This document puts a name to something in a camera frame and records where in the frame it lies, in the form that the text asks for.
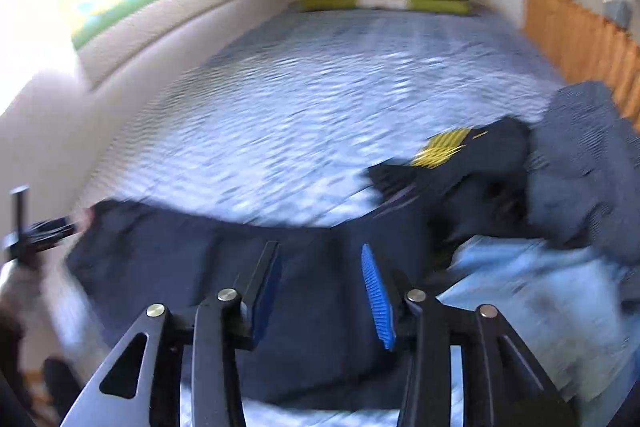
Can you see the black garment with yellow stripes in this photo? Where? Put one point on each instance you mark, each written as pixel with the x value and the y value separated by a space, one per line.
pixel 490 142

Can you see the light blue denim garment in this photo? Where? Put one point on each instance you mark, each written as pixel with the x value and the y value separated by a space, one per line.
pixel 525 287

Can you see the wooden slatted headboard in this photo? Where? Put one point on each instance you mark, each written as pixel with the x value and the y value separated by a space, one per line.
pixel 575 37

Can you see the grey white striped bed blanket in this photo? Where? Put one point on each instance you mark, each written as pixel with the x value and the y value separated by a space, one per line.
pixel 300 107

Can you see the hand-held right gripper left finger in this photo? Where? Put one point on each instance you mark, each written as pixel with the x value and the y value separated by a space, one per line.
pixel 262 302

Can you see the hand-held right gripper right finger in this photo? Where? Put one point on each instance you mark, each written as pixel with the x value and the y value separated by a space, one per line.
pixel 377 302

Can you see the grey blue garment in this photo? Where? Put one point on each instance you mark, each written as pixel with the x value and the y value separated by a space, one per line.
pixel 585 157

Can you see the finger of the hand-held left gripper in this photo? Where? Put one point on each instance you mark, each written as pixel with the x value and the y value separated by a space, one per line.
pixel 50 229

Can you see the black pants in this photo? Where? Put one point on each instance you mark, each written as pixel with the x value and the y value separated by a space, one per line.
pixel 310 267

